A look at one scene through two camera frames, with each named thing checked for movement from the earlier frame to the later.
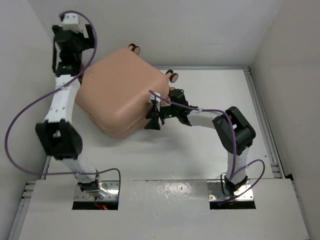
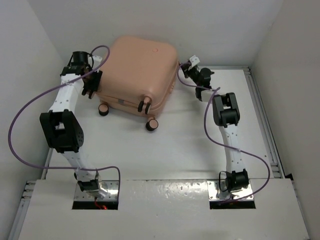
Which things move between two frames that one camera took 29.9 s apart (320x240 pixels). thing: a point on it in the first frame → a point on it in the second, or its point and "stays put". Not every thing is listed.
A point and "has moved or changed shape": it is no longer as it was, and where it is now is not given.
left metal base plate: (109, 191) stays put
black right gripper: (153, 114) → (189, 70)
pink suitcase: (113, 91) has moved or changed shape
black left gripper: (86, 43) → (93, 87)
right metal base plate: (216, 191) stays put
